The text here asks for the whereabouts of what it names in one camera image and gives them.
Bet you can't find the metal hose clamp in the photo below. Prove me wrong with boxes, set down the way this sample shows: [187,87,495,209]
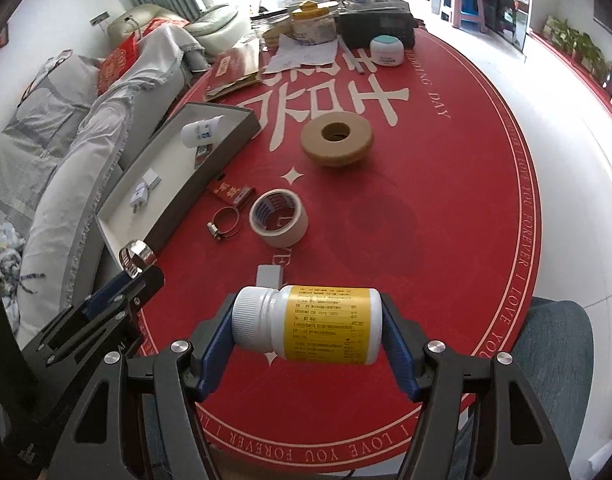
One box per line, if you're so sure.
[207,208,241,241]
[118,240,159,278]

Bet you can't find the blue plastic stool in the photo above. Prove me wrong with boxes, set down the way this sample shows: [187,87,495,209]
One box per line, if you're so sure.
[458,0,487,23]

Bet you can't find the white plug adapter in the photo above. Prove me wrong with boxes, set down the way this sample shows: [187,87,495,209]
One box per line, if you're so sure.
[130,187,152,214]

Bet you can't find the red gold printed box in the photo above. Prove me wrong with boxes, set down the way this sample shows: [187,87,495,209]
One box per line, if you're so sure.
[208,182,255,206]

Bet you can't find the cream masking tape roll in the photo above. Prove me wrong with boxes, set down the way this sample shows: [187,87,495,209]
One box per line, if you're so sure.
[249,189,309,247]

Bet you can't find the large white plastic bottle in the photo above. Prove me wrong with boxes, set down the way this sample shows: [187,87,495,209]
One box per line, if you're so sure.
[181,116,225,148]

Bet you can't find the white teal jar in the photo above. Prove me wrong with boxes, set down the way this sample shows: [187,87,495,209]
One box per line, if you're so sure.
[370,35,404,67]

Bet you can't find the purple plastic stool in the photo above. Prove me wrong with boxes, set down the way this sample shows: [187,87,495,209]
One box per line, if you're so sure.
[441,0,489,31]

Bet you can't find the black box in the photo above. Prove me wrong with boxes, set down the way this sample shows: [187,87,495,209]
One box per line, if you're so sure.
[338,10,417,50]

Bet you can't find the beige leather armchair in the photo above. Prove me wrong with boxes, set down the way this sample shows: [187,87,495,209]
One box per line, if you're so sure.
[108,4,249,58]

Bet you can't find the white paper sheet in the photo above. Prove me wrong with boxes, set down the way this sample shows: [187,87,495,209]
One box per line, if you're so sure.
[266,35,339,73]

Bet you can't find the grey cardboard tray box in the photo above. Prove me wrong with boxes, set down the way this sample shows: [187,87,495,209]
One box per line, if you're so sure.
[96,102,261,266]

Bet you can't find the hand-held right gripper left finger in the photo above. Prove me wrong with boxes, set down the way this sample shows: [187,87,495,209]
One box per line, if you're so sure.
[48,294,237,480]

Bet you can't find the red embroidered cushion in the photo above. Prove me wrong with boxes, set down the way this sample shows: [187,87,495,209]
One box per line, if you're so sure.
[98,17,189,96]

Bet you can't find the brown paper tape roll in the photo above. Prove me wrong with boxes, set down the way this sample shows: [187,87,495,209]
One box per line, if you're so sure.
[301,114,374,168]

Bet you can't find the red round table mat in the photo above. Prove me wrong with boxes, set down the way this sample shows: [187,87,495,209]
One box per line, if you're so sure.
[136,25,544,476]

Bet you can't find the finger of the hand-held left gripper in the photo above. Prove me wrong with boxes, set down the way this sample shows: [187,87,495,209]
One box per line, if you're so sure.
[83,271,136,322]
[113,266,165,313]

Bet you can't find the clear bag of biscuits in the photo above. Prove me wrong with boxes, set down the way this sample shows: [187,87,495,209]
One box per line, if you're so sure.
[262,15,294,51]

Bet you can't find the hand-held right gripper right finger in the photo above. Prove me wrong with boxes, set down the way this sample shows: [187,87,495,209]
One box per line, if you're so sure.
[378,292,572,480]

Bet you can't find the row of potted plants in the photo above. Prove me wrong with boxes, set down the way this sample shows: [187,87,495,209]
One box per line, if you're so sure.
[541,16,612,93]

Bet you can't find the white sticks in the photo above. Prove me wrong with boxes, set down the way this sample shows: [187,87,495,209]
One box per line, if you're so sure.
[338,37,381,76]

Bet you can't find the brown paper package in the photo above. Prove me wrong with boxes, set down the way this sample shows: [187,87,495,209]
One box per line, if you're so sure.
[206,40,264,98]

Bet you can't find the yellow label white bottle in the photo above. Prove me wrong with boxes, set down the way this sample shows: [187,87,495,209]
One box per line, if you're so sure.
[231,285,384,365]

